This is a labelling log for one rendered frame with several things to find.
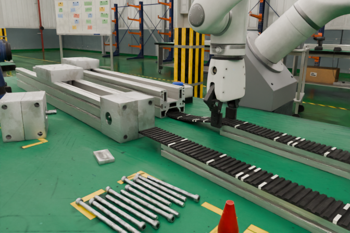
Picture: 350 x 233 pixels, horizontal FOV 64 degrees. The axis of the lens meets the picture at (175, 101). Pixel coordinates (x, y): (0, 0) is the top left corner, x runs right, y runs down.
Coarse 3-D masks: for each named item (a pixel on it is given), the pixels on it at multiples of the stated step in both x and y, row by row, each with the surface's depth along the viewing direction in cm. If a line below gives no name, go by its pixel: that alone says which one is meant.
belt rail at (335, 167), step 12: (228, 132) 69; (240, 132) 65; (252, 144) 63; (264, 144) 62; (276, 144) 59; (288, 156) 57; (300, 156) 56; (312, 156) 54; (324, 168) 52; (336, 168) 51; (348, 168) 49
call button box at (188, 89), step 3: (183, 84) 104; (186, 87) 99; (189, 87) 100; (192, 87) 101; (186, 90) 99; (189, 90) 100; (192, 90) 101; (183, 93) 99; (186, 93) 100; (189, 93) 101; (192, 93) 102; (186, 96) 100; (189, 96) 101; (186, 99) 100; (189, 99) 101; (192, 99) 102; (183, 102) 100; (186, 102) 101; (189, 102) 102
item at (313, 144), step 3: (312, 141) 57; (309, 144) 56; (312, 144) 56; (315, 144) 56; (318, 144) 56; (303, 147) 54; (306, 147) 54; (309, 147) 55; (312, 147) 54; (315, 147) 55; (306, 150) 54; (309, 150) 53
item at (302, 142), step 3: (303, 138) 59; (297, 141) 57; (300, 141) 57; (303, 141) 58; (306, 141) 57; (309, 141) 58; (294, 144) 56; (297, 144) 56; (300, 144) 56; (303, 144) 56; (306, 144) 57; (297, 147) 55; (300, 147) 55
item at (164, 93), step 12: (84, 72) 117; (96, 72) 124; (108, 72) 117; (108, 84) 103; (120, 84) 97; (132, 84) 91; (144, 84) 90; (156, 84) 93; (168, 84) 91; (156, 96) 84; (168, 96) 90; (180, 96) 87; (156, 108) 83; (168, 108) 84; (180, 108) 90
